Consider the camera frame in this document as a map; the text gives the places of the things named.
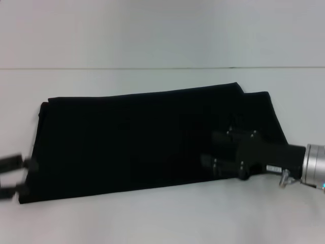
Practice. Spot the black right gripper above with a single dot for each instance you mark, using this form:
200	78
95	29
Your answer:
266	155

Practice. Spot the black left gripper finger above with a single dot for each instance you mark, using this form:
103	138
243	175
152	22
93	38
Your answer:
12	191
17	162

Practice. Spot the black shirt with FREE print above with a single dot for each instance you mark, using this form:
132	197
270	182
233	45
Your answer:
139	142

